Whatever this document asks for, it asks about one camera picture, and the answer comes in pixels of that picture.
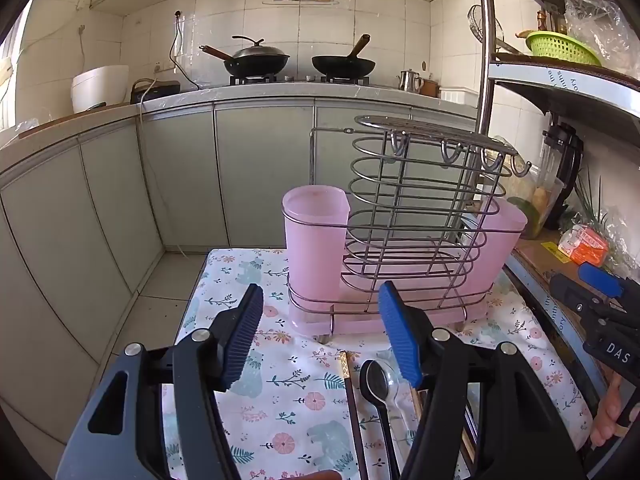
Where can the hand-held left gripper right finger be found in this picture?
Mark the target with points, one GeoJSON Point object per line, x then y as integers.
{"type": "Point", "coordinates": [400, 330]}

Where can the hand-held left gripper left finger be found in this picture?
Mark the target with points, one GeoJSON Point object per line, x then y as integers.
{"type": "Point", "coordinates": [245, 330]}

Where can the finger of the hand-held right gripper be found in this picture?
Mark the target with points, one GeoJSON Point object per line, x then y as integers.
{"type": "Point", "coordinates": [600, 280]}
{"type": "Point", "coordinates": [570, 292]}

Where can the pink plastic utensil cup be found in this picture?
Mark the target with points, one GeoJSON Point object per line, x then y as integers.
{"type": "Point", "coordinates": [312, 250]}
{"type": "Point", "coordinates": [500, 255]}

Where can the person's right hand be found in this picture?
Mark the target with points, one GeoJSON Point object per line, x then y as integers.
{"type": "Point", "coordinates": [607, 420]}

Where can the orange packet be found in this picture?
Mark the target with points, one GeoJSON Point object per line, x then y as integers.
{"type": "Point", "coordinates": [585, 247]}

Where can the pink plastic drip tray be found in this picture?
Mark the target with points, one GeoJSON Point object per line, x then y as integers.
{"type": "Point", "coordinates": [360, 322]}

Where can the brown cardboard sheet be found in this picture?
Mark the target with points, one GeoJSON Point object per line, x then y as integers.
{"type": "Point", "coordinates": [540, 260]}

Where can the black spoon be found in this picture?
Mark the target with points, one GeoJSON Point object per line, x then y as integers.
{"type": "Point", "coordinates": [374, 385]}

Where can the green leafy plant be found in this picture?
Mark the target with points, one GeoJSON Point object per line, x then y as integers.
{"type": "Point", "coordinates": [592, 210]}

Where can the clear plastic spoon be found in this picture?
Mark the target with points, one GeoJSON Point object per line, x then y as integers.
{"type": "Point", "coordinates": [400, 410]}

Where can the floral tablecloth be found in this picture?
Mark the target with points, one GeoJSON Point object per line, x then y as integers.
{"type": "Point", "coordinates": [295, 410]}

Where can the black blender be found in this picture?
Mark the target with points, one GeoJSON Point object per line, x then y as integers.
{"type": "Point", "coordinates": [565, 170]}

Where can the grey kitchen counter cabinets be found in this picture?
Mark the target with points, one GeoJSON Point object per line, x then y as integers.
{"type": "Point", "coordinates": [175, 175]}

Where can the metal shelf rack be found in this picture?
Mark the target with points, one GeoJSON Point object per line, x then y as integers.
{"type": "Point", "coordinates": [550, 85]}

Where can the white container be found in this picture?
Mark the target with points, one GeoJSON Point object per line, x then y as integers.
{"type": "Point", "coordinates": [457, 97]}

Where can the green plastic basket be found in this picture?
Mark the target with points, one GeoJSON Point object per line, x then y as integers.
{"type": "Point", "coordinates": [560, 47]}

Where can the brown pot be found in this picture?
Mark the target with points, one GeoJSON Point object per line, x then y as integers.
{"type": "Point", "coordinates": [430, 89]}

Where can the steel kettle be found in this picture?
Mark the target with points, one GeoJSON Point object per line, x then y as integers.
{"type": "Point", "coordinates": [411, 82]}

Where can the black countertop appliance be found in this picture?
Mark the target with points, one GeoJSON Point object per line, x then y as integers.
{"type": "Point", "coordinates": [160, 91]}

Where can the clear plastic bag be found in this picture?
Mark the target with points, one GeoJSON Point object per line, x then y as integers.
{"type": "Point", "coordinates": [605, 25]}

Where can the gas stove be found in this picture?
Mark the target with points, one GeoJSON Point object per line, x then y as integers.
{"type": "Point", "coordinates": [300, 79]}

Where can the black wok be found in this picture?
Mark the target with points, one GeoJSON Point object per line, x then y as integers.
{"type": "Point", "coordinates": [250, 67]}

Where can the small brown bottle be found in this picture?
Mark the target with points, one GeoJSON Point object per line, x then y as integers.
{"type": "Point", "coordinates": [542, 20]}

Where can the black frying pan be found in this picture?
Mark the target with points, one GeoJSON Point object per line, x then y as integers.
{"type": "Point", "coordinates": [342, 66]}

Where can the dark wok lid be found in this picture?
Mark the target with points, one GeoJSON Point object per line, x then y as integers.
{"type": "Point", "coordinates": [260, 52]}

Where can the white rice cooker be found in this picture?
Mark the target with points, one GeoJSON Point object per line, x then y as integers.
{"type": "Point", "coordinates": [100, 90]}

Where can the metal skimmer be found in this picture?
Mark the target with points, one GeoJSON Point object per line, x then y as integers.
{"type": "Point", "coordinates": [479, 20]}

